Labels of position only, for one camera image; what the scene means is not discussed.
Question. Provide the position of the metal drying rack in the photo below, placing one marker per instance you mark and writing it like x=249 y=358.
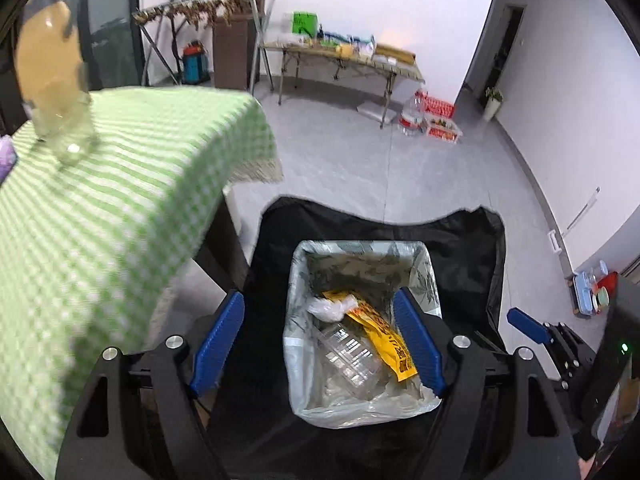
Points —
x=199 y=14

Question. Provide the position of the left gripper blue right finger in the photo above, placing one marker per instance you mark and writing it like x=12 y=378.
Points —
x=422 y=334

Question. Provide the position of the purple tissue pack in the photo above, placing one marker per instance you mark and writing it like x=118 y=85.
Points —
x=8 y=157

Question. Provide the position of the clear plastic tray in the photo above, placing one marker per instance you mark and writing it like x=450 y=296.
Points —
x=350 y=361

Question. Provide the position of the large water bottle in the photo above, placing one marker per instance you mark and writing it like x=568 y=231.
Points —
x=411 y=117

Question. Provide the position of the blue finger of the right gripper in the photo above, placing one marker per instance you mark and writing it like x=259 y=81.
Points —
x=527 y=325

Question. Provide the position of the printed trash bag liner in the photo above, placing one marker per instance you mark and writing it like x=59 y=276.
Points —
x=375 y=271

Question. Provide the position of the green checkered tablecloth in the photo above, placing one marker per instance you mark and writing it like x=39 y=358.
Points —
x=87 y=250

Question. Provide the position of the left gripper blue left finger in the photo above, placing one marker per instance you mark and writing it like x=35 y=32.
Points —
x=211 y=338

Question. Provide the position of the folding camp table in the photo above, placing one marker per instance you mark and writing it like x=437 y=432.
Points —
x=295 y=56

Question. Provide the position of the green box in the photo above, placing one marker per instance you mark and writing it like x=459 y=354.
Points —
x=305 y=24

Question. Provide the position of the red white carton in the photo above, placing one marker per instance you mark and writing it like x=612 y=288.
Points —
x=437 y=119

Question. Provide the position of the brown cabinet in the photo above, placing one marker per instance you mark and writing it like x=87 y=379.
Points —
x=233 y=48

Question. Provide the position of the clear drinking glass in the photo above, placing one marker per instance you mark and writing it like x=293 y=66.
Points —
x=62 y=116

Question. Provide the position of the small potted plant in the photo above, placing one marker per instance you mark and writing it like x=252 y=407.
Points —
x=494 y=100

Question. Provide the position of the yellow snack wrapper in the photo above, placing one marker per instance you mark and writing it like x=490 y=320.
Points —
x=388 y=343

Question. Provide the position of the dark glass sliding door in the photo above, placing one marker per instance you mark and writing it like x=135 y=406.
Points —
x=110 y=42

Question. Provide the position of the yellow thermos jug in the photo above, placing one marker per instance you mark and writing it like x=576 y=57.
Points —
x=48 y=45

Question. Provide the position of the white tissue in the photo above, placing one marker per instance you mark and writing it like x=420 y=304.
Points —
x=331 y=310

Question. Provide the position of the blue vacuum cleaner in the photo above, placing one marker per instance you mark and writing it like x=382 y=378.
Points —
x=192 y=64

